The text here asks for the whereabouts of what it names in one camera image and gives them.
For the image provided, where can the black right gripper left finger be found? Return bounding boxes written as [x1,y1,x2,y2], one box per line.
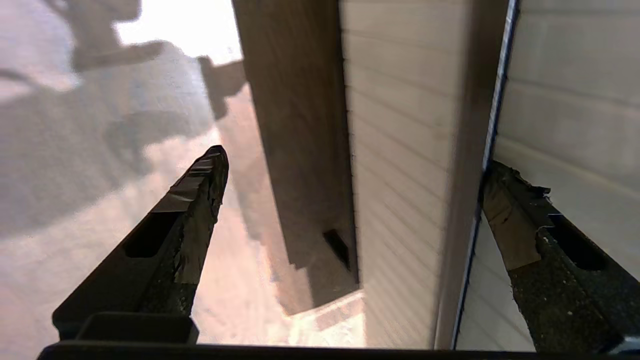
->
[52,145,230,342]

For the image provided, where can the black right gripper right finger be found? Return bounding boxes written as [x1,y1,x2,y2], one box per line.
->
[481,160,640,354]

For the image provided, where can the cream drawer with black handle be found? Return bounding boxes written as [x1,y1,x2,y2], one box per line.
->
[340,0,640,351]

